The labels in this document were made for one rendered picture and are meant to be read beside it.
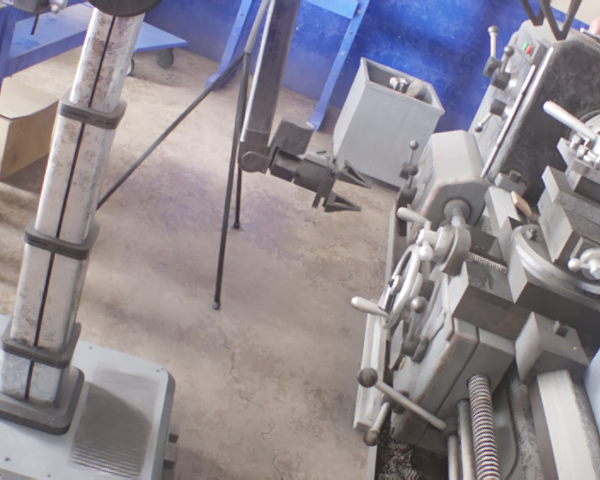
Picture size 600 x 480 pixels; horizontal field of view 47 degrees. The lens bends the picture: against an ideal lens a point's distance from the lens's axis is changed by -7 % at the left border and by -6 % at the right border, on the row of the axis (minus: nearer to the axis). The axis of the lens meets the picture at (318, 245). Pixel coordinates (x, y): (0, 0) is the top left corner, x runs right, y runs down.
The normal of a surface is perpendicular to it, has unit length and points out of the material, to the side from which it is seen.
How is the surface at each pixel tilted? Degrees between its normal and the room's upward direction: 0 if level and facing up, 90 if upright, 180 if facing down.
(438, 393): 90
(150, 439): 0
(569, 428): 36
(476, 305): 90
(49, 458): 0
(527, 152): 90
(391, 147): 90
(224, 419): 0
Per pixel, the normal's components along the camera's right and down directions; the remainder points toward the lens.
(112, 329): 0.36, -0.83
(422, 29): -0.12, 0.41
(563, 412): -0.26, -0.89
